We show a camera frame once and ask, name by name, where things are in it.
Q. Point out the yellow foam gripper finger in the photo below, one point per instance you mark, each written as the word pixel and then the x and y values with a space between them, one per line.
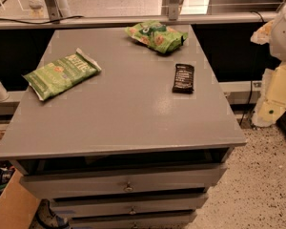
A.
pixel 272 102
pixel 262 35

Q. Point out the grey metal rail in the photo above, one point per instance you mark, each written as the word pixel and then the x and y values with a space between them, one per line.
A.
pixel 78 21

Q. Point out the black snack bar wrapper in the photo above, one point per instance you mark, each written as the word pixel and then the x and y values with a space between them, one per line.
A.
pixel 183 79

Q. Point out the cardboard box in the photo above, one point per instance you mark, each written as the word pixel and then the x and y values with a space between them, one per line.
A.
pixel 17 205

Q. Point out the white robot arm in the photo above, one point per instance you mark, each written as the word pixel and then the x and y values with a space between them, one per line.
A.
pixel 277 43

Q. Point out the green jalapeno kettle chip bag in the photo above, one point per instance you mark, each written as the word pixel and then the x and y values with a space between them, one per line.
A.
pixel 62 74

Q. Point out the green crumpled snack bag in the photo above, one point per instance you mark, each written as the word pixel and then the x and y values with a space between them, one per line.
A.
pixel 157 36

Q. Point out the grey drawer cabinet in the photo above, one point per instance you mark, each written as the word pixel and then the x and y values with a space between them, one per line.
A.
pixel 122 150

